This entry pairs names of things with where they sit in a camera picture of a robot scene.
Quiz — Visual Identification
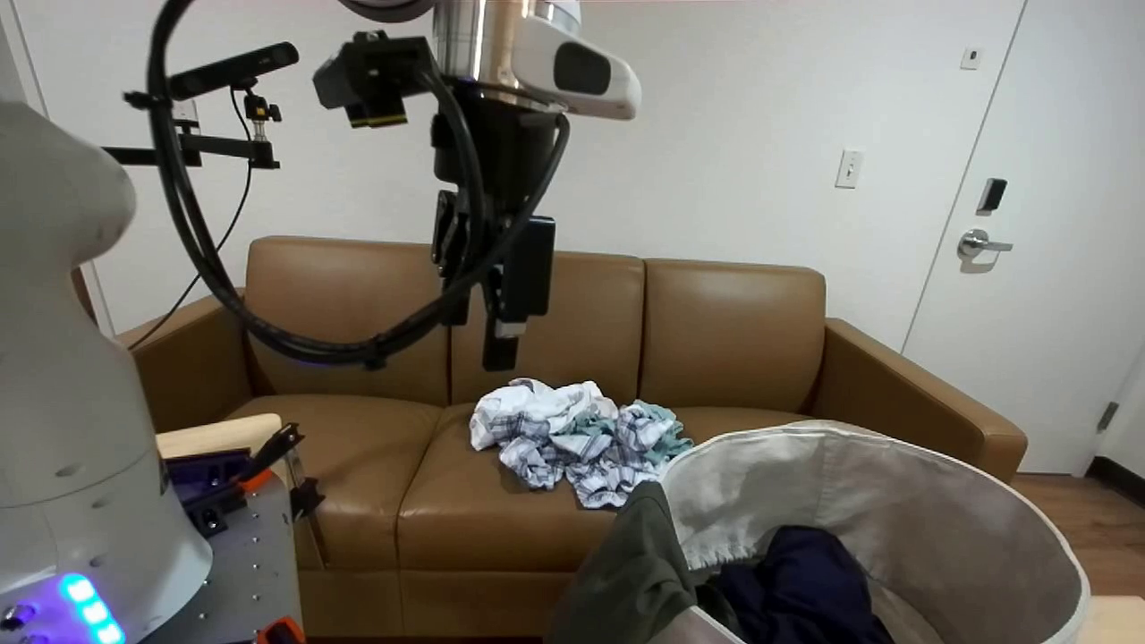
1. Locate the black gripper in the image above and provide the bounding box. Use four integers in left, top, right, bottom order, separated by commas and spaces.
430, 89, 573, 374

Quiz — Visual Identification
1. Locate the blue white plaid cloth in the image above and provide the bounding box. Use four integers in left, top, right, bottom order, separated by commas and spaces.
494, 396, 695, 516

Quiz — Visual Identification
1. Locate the brown leather couch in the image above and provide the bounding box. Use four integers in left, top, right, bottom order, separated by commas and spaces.
119, 232, 1032, 641

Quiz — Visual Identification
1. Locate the olive green cloth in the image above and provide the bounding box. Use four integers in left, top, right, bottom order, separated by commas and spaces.
546, 479, 702, 644

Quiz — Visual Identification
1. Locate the dark navy cloth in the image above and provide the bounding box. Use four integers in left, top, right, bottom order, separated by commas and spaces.
695, 522, 900, 644

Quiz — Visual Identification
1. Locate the white fabric laundry bag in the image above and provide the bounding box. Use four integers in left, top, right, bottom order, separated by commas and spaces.
648, 418, 1095, 644

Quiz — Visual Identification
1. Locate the black orange clamp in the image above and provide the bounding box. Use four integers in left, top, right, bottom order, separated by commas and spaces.
165, 423, 308, 537

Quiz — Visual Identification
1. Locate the small black clamp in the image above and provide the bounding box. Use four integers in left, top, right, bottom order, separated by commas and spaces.
282, 475, 331, 522

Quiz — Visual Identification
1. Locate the small red object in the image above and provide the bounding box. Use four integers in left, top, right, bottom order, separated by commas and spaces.
256, 615, 308, 644

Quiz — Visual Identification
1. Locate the black door card reader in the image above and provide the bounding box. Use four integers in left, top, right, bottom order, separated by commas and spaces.
971, 172, 1018, 222

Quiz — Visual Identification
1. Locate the white door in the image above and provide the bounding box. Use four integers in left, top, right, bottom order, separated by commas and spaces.
902, 0, 1145, 479

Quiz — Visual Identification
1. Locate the beige rug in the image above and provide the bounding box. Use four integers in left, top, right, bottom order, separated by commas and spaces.
1076, 591, 1145, 644

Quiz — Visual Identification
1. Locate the thin black camera cable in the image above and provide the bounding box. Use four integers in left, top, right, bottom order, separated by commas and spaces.
125, 102, 263, 354

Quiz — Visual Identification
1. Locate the thick black cable bundle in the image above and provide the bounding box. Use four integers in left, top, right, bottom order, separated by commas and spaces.
144, 0, 575, 374

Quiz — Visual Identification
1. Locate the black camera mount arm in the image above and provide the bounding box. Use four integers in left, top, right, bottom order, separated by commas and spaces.
104, 85, 286, 172

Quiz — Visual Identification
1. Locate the black bar-shaped camera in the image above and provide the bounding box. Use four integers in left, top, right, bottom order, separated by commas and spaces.
158, 39, 305, 104

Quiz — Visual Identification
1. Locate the white light switch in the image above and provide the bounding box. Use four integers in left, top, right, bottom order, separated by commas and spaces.
830, 145, 865, 194

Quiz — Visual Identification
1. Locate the grey perforated base plate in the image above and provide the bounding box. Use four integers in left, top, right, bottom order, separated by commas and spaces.
140, 469, 308, 644

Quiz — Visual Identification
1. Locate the silver door handle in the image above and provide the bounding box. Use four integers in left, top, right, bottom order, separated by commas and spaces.
955, 226, 1018, 270

